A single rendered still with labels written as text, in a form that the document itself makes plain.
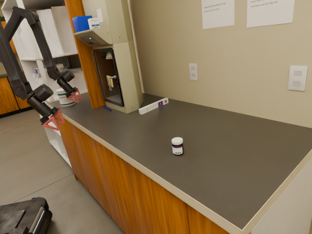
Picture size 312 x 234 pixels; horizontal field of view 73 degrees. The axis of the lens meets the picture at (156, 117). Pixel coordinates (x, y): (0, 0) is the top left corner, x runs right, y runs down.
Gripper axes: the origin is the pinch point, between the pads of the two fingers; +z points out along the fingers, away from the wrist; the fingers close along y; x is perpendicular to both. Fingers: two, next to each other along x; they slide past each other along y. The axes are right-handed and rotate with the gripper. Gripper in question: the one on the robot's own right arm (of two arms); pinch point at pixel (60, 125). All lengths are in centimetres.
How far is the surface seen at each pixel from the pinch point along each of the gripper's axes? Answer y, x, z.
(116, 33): 32, -54, -18
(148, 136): -11.0, -34.4, 31.9
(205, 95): 23, -75, 48
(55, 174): 121, 113, 56
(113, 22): 32, -56, -24
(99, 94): 61, -11, 8
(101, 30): 27, -48, -24
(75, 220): 40, 76, 77
